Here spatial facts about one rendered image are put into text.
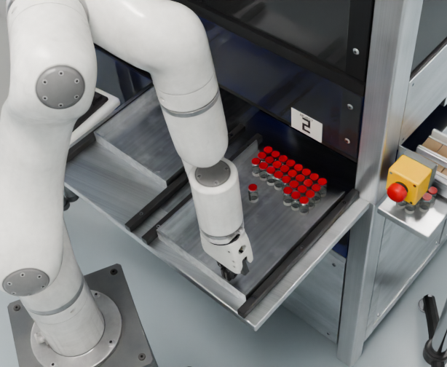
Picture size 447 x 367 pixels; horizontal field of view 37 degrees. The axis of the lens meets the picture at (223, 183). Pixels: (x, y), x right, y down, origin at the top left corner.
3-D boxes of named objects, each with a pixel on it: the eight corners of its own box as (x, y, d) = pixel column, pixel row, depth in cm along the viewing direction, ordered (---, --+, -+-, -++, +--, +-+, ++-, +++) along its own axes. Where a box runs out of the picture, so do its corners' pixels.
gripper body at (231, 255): (255, 225, 123) (258, 258, 131) (215, 199, 128) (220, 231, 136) (228, 252, 120) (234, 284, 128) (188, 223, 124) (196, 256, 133)
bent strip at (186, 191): (202, 172, 160) (199, 155, 155) (211, 178, 158) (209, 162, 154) (160, 207, 154) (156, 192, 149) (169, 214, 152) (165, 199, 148)
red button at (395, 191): (394, 186, 140) (396, 175, 137) (410, 196, 138) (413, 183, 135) (384, 198, 138) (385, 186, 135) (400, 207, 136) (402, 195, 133)
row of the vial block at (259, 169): (256, 168, 159) (255, 155, 155) (317, 205, 150) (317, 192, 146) (250, 174, 158) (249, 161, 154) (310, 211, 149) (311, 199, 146)
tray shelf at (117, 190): (176, 68, 187) (175, 62, 186) (388, 186, 154) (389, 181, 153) (44, 170, 167) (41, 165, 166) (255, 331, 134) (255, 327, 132)
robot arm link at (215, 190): (191, 203, 125) (204, 242, 119) (181, 157, 114) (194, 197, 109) (234, 191, 125) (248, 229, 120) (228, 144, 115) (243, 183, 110)
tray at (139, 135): (188, 70, 184) (186, 60, 181) (260, 109, 171) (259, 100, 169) (96, 141, 169) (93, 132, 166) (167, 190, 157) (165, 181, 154)
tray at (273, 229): (256, 149, 163) (255, 139, 160) (343, 201, 150) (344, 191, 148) (159, 238, 148) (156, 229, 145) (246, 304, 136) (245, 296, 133)
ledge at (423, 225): (410, 175, 156) (410, 170, 154) (459, 202, 150) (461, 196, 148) (376, 212, 150) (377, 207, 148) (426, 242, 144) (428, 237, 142)
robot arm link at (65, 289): (22, 322, 119) (-29, 249, 100) (14, 242, 130) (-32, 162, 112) (88, 304, 120) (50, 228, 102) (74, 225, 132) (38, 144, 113)
